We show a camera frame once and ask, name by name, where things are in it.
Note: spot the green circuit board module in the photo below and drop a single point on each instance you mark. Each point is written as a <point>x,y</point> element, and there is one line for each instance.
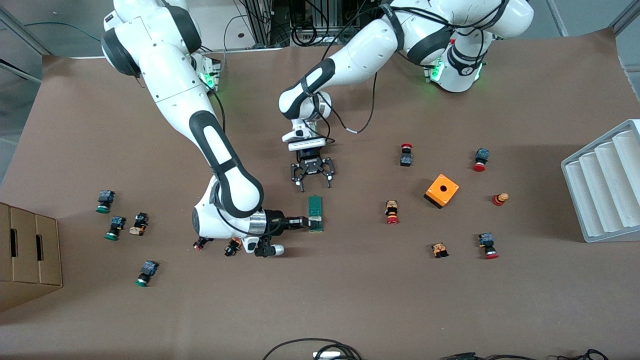
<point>315,206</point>

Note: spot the white ridged tray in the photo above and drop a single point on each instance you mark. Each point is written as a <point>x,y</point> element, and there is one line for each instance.
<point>600,190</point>

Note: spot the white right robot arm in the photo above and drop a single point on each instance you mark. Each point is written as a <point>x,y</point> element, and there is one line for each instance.
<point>170,85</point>

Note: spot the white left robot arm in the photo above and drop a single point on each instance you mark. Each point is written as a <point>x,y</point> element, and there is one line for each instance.
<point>370,45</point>

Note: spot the green pushbutton blue block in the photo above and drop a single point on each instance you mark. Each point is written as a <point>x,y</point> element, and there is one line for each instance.
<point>104,201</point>
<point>115,226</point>
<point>147,270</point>

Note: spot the red button black block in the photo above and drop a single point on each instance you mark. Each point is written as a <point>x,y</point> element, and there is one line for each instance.
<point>406,159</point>

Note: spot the aluminium frame rack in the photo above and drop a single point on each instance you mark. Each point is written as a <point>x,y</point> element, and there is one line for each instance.
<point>262,22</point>

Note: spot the black square button red tip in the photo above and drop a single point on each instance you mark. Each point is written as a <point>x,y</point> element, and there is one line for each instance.
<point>200,244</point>

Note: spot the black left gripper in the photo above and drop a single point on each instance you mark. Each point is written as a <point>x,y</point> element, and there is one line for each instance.
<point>312,166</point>

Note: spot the orange button enclosure box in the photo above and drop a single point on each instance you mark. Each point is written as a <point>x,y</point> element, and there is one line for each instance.
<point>450,192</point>

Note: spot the black selector orange block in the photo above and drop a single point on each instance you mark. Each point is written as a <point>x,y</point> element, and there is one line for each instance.
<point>232,247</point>

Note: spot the red orange button cap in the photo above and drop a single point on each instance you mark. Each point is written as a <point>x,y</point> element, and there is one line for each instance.
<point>499,200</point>

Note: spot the white board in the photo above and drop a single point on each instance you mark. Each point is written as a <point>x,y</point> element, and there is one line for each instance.
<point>220,27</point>

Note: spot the black switch orange block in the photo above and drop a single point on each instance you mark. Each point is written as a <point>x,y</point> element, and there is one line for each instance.
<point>139,225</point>

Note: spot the red mushroom button orange block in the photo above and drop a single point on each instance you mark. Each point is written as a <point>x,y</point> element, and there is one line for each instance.
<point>392,212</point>

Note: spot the red mushroom button blue block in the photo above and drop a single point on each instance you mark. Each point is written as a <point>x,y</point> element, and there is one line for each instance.
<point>486,242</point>
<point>481,156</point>

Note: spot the small orange contact block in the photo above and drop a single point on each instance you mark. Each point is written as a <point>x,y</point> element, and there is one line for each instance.
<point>440,250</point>

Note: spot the brown cardboard box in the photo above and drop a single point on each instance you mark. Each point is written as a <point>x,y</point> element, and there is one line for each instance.
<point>30,260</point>

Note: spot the white plug adapter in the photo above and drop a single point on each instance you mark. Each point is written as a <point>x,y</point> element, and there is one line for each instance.
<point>327,355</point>

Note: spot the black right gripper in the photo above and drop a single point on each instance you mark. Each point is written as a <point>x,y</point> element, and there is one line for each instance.
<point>278,220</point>

